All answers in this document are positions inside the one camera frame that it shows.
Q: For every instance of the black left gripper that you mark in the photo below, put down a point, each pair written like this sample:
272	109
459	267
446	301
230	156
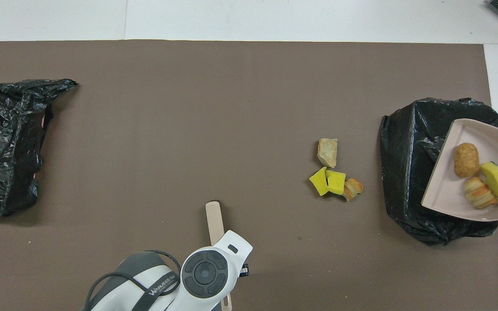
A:
244	271

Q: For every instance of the beige hand brush black bristles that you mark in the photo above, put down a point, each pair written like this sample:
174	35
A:
214	222

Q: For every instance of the yellow green sponge piece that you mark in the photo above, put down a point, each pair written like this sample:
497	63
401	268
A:
497	179
336	182
319	182

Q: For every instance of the toy croissant half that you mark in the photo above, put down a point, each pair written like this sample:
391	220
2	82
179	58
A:
480	194
354	188

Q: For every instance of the beige toy bread chunk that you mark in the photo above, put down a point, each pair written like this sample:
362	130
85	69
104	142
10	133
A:
327	152

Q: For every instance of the beige plastic dustpan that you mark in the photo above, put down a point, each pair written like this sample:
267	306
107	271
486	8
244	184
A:
452	190

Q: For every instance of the brown toy bread roll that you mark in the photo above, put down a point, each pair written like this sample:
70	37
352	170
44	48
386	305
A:
466	160

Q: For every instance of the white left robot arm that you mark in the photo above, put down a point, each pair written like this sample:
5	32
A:
205	272

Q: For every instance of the brown paper table mat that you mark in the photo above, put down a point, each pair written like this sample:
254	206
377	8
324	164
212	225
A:
188	77

